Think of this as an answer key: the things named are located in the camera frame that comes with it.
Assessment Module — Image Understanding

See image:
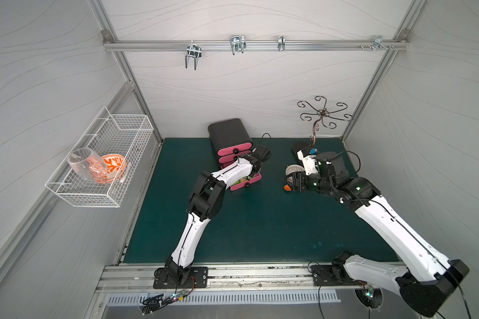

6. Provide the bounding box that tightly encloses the pink bottom drawer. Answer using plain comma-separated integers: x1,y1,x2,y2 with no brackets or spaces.
230,173,262,191

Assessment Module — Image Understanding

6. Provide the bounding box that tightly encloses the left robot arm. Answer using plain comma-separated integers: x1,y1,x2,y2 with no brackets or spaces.
164,144,271,286

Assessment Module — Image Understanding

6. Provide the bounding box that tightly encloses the black pink drawer cabinet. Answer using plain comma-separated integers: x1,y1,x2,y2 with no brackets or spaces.
208,118,255,190

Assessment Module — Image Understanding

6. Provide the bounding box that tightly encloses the orange patterned bowl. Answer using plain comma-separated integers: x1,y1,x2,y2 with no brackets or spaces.
98,154,127,184

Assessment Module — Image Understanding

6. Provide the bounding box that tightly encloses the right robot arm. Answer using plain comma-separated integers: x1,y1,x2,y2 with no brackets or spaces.
285,147,470,318

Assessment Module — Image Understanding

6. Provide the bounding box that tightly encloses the white wire basket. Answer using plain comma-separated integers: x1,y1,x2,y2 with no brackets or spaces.
45,107,153,208

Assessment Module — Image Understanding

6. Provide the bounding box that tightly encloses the metal hook middle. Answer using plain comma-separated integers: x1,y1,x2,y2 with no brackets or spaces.
230,35,246,55

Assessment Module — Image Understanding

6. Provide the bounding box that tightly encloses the clear glass cup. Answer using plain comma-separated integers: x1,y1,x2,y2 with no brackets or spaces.
67,148,108,183

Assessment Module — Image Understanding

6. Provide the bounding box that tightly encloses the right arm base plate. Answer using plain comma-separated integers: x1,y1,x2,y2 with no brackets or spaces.
307,265,357,287

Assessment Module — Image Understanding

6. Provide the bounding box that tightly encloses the metal rail bar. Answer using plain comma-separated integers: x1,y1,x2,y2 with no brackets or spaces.
104,39,411,53

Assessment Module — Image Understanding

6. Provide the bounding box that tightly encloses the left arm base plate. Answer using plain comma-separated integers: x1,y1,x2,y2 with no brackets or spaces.
152,267,209,289

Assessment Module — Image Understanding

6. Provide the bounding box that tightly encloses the pink top drawer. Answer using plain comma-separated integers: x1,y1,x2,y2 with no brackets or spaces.
217,142,252,157

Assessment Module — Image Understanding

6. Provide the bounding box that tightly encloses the black metal jewelry stand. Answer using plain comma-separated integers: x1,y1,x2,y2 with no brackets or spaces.
294,95,353,163

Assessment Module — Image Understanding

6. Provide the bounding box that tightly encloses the white strainer orange handle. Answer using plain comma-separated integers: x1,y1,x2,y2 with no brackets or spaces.
284,164,305,191

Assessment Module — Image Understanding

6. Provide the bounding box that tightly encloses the metal double hook left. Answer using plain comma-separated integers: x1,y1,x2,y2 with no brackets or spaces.
185,43,202,70

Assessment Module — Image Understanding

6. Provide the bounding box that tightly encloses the pink drawer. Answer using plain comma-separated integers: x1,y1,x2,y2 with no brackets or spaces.
218,150,251,165
217,142,252,157
230,173,262,191

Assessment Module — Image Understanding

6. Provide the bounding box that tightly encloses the metal hook small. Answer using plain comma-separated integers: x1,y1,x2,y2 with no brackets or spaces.
278,35,286,52

